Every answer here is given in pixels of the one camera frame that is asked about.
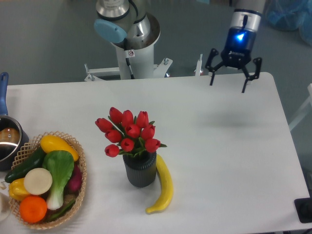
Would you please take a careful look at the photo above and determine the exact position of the blue handled saucepan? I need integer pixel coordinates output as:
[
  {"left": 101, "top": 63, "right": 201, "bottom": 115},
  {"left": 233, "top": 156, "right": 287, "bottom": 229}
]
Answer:
[{"left": 0, "top": 72, "right": 29, "bottom": 171}]

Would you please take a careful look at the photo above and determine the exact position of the red tulip bouquet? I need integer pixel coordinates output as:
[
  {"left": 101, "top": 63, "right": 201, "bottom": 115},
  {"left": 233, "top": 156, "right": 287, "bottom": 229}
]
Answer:
[{"left": 95, "top": 107, "right": 167, "bottom": 158}]

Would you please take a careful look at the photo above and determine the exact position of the yellow squash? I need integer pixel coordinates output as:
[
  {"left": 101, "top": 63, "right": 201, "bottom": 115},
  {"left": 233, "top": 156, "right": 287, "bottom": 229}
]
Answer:
[{"left": 40, "top": 135, "right": 79, "bottom": 161}]

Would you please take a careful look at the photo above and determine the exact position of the yellow bell pepper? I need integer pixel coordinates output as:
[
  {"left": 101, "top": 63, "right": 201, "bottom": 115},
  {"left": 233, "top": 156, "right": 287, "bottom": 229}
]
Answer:
[{"left": 9, "top": 178, "right": 31, "bottom": 201}]

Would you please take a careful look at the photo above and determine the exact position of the dark grey ribbed vase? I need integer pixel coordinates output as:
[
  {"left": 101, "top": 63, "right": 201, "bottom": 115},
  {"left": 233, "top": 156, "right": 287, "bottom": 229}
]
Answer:
[{"left": 123, "top": 151, "right": 156, "bottom": 188}]

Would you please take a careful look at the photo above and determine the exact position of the purple red onion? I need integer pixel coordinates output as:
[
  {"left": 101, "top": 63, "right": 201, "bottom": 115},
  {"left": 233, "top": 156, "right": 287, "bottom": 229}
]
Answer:
[{"left": 67, "top": 164, "right": 82, "bottom": 192}]

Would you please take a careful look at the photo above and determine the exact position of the white round radish slice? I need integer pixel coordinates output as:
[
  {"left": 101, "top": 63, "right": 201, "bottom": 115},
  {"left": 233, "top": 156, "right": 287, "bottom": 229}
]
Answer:
[{"left": 24, "top": 168, "right": 53, "bottom": 195}]

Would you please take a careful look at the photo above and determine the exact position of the yellow banana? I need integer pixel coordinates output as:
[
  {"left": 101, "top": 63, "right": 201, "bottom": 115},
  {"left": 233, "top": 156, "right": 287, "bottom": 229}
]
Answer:
[{"left": 145, "top": 154, "right": 174, "bottom": 215}]

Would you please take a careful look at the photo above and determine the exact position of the green cucumber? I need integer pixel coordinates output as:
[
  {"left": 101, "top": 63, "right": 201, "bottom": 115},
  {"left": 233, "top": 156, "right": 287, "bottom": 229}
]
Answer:
[{"left": 4, "top": 147, "right": 46, "bottom": 183}]

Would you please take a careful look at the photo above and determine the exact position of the black device at table edge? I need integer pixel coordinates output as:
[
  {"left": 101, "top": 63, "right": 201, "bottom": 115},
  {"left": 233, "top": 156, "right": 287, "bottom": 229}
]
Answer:
[{"left": 294, "top": 197, "right": 312, "bottom": 223}]

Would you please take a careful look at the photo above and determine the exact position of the green bok choy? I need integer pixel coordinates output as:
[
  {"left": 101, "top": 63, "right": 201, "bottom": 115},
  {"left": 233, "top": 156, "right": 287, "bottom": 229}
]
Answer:
[{"left": 42, "top": 150, "right": 74, "bottom": 210}]

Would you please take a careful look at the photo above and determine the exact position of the orange fruit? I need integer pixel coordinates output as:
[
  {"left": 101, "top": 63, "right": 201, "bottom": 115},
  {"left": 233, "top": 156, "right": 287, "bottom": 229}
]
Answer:
[{"left": 19, "top": 195, "right": 47, "bottom": 223}]

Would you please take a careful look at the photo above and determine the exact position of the garlic clove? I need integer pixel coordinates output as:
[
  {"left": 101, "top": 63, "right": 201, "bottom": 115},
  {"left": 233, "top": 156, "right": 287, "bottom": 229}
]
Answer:
[{"left": 0, "top": 182, "right": 6, "bottom": 190}]

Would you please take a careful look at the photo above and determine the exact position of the white frame at right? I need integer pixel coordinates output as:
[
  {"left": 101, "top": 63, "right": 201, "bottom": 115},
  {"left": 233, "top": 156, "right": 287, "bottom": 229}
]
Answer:
[{"left": 289, "top": 84, "right": 312, "bottom": 131}]

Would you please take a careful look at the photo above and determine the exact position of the woven wicker basket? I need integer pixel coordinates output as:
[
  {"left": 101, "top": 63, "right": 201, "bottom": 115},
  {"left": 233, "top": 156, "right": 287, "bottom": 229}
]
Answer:
[{"left": 9, "top": 131, "right": 87, "bottom": 230}]

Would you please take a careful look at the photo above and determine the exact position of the blue plastic bag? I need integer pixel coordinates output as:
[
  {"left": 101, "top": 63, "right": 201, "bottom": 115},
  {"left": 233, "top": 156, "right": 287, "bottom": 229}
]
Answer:
[{"left": 265, "top": 0, "right": 312, "bottom": 45}]

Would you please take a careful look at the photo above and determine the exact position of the green chili pepper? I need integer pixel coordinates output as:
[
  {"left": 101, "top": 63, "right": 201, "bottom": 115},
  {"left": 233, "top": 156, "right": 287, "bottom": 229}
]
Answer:
[{"left": 46, "top": 199, "right": 76, "bottom": 222}]

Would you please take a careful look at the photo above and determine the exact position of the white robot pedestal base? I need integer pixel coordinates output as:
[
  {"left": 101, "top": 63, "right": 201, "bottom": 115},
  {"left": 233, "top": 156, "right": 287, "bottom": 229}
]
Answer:
[{"left": 84, "top": 45, "right": 173, "bottom": 81}]

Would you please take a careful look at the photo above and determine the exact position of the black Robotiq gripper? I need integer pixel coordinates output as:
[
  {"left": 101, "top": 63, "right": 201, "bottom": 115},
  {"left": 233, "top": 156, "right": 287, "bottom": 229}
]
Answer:
[{"left": 205, "top": 8, "right": 263, "bottom": 94}]

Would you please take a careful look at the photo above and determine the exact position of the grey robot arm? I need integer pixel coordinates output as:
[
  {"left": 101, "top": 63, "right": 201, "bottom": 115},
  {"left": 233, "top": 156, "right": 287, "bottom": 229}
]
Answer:
[{"left": 94, "top": 0, "right": 262, "bottom": 84}]

